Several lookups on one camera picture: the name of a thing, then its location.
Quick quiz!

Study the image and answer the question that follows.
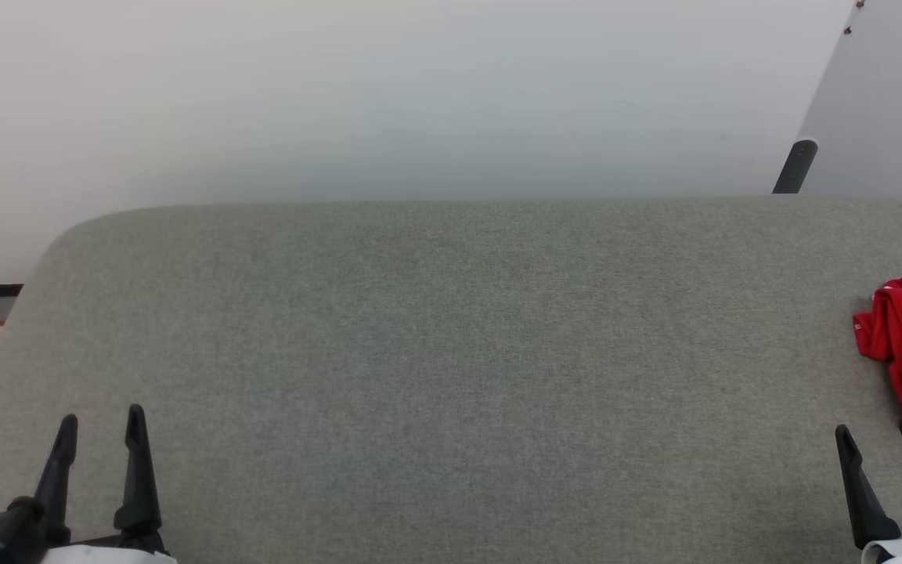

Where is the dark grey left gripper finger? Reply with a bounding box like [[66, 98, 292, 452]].
[[113, 404, 164, 541], [32, 414, 79, 547]]

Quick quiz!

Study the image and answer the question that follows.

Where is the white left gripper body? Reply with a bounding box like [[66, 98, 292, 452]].
[[40, 534, 178, 564]]

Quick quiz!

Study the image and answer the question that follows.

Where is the black slanted post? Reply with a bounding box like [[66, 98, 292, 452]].
[[771, 139, 819, 195]]

